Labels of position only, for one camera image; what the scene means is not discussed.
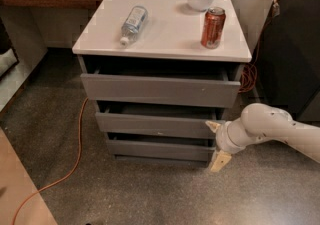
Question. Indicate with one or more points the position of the red coke can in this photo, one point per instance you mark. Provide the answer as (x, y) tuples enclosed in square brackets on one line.
[(213, 26)]

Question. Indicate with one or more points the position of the grey drawer cabinet white top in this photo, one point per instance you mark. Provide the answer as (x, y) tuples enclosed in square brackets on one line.
[(168, 46)]

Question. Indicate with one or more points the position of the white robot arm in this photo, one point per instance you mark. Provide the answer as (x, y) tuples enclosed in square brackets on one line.
[(258, 124)]

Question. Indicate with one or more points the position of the grey drawer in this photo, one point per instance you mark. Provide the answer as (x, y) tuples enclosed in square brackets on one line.
[(158, 120), (160, 90), (174, 148)]

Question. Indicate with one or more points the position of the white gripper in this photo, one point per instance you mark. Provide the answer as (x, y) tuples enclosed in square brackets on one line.
[(222, 141)]

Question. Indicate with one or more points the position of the grey cushion at left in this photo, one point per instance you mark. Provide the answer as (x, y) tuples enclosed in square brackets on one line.
[(7, 60)]

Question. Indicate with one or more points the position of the grey bottom drawer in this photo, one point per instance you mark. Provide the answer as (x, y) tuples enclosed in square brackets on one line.
[(174, 148)]

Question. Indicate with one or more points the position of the grey top drawer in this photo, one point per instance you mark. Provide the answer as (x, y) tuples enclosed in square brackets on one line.
[(160, 90)]

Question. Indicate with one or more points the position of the clear plastic water bottle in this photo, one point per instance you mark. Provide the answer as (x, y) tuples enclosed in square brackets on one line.
[(133, 25)]

